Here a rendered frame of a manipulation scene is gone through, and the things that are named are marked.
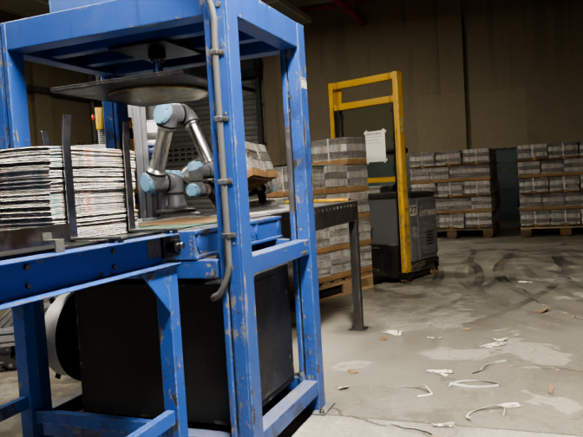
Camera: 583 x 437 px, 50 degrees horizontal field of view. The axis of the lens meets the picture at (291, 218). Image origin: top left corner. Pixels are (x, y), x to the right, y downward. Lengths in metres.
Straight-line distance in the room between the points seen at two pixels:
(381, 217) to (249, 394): 3.96
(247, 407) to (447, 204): 7.62
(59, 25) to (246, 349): 1.25
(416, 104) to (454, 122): 0.74
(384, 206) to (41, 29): 3.99
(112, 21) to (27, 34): 0.36
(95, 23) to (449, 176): 7.61
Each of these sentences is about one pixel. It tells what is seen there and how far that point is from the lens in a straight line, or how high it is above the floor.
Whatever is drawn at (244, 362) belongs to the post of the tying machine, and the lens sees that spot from 1.97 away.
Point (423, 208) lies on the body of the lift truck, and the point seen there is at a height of 0.63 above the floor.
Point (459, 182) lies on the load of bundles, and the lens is 9.34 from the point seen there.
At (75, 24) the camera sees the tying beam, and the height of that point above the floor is 1.49.
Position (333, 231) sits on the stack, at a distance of 4.96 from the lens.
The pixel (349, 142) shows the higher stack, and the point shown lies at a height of 1.24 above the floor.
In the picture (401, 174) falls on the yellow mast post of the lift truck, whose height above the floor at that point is 0.96.
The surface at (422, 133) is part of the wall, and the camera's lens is 11.09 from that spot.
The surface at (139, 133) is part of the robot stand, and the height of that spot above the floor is 1.29.
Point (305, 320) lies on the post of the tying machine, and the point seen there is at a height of 0.37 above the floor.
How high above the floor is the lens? 0.91
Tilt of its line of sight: 3 degrees down
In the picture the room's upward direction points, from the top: 3 degrees counter-clockwise
